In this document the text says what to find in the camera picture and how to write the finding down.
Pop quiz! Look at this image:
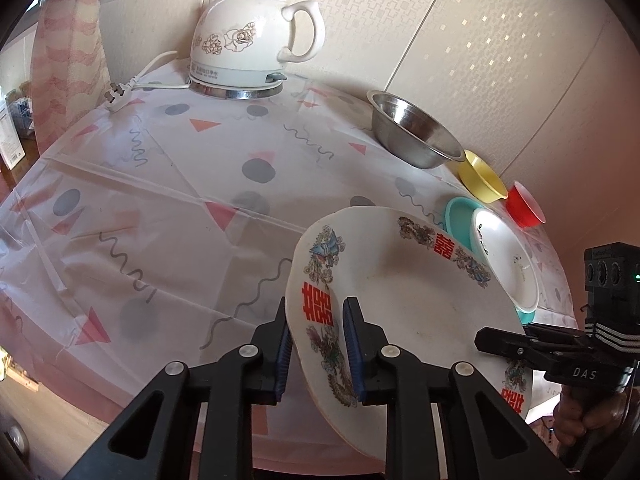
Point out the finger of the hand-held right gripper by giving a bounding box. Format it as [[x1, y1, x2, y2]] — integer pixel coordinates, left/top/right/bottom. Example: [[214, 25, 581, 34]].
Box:
[[522, 322, 589, 349], [474, 327, 557, 362]]

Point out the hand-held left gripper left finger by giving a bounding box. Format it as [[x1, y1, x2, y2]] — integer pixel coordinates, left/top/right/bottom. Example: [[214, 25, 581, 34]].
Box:
[[62, 297, 294, 480]]

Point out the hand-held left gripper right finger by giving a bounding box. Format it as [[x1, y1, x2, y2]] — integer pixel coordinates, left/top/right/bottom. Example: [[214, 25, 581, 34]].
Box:
[[341, 296, 573, 480]]

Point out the large white dragon-print plate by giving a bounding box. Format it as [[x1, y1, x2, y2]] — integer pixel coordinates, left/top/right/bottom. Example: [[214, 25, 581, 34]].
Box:
[[285, 206, 535, 461]]

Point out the red translucent plastic bowl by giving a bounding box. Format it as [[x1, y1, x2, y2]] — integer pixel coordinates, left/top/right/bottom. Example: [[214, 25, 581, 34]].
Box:
[[505, 181, 547, 230]]

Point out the yellow plastic bowl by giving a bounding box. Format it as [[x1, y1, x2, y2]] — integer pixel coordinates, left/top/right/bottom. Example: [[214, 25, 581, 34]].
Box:
[[458, 149, 508, 204]]

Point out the stainless steel bowl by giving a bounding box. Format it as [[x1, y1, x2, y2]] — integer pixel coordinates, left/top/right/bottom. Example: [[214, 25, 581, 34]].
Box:
[[366, 90, 466, 170]]

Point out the person's right hand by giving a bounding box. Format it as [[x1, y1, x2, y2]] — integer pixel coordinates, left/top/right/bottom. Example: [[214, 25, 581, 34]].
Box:
[[552, 387, 640, 462]]

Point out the small white plate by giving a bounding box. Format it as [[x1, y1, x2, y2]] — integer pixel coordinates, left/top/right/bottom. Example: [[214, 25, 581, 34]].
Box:
[[471, 207, 540, 311]]

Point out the teal plastic plate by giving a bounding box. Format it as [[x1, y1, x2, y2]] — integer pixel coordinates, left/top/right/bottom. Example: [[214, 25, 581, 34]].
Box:
[[445, 196, 539, 326]]

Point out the patterned plastic tablecloth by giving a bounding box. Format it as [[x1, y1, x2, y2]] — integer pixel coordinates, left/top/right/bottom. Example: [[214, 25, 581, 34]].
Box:
[[0, 60, 576, 476]]

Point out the silver kettle base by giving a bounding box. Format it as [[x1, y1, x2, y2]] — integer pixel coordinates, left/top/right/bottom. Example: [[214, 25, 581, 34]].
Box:
[[187, 72, 287, 101]]

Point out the white floral ceramic kettle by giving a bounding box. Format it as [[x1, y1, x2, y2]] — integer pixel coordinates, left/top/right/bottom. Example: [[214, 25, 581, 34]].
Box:
[[189, 0, 326, 90]]

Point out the white printed carton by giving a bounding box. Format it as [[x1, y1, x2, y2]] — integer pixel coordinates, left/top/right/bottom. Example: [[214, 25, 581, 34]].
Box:
[[0, 95, 26, 171]]

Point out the pink patterned curtain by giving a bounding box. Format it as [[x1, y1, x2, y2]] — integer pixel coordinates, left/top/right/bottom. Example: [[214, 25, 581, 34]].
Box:
[[31, 0, 112, 152]]

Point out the white power cord with plug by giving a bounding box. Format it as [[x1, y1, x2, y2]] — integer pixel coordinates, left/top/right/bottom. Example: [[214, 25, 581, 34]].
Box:
[[104, 50, 194, 111]]

